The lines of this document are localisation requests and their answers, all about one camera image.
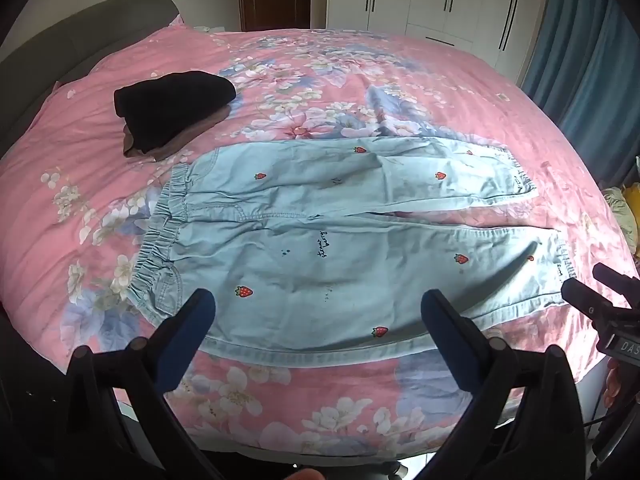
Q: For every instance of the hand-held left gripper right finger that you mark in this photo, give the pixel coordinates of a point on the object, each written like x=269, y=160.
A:
x=452, y=340

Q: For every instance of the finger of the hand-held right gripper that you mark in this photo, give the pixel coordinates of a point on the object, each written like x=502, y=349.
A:
x=617, y=282
x=582, y=300

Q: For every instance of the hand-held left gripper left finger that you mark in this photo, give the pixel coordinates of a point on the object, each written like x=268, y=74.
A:
x=186, y=332

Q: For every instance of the light blue strawberry print pants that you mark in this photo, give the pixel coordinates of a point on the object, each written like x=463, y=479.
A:
x=320, y=255

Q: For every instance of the brown folded garment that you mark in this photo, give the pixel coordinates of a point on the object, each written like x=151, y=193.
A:
x=172, y=146

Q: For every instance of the blue curtain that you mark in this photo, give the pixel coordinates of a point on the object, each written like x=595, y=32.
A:
x=585, y=60

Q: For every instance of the black folded garment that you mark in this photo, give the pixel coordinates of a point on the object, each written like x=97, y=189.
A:
x=167, y=102

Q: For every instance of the pink floral bedspread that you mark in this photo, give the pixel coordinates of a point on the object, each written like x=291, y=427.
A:
x=350, y=90

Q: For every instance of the grey upholstered headboard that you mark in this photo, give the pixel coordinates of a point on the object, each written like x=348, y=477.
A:
x=65, y=45

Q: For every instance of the white wardrobe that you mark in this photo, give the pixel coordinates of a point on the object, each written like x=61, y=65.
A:
x=450, y=5

